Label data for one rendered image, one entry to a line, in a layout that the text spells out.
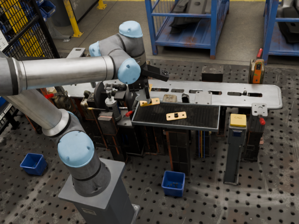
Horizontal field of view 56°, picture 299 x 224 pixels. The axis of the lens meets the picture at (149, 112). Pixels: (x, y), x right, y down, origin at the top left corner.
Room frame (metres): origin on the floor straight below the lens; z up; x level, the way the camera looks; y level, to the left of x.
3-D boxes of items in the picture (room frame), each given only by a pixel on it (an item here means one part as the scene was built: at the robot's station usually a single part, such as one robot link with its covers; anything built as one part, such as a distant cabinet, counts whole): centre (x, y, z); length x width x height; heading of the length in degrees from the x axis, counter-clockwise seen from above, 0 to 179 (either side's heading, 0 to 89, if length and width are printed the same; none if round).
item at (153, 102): (0.89, -0.01, 1.22); 0.08 x 0.04 x 0.01; 87
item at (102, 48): (0.84, 0.10, 1.53); 0.11 x 0.11 x 0.08; 23
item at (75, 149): (0.64, 0.28, 1.27); 0.13 x 0.12 x 0.14; 23
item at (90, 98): (1.12, 0.27, 0.91); 0.07 x 0.05 x 0.42; 159
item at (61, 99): (1.25, 0.48, 0.88); 0.07 x 0.06 x 0.35; 159
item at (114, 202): (0.63, 0.27, 0.90); 0.21 x 0.21 x 0.40; 64
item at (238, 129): (0.74, -0.35, 0.92); 0.08 x 0.08 x 0.44; 69
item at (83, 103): (1.16, 0.32, 0.88); 0.11 x 0.09 x 0.37; 159
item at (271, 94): (1.23, -0.04, 1.00); 1.38 x 0.22 x 0.02; 69
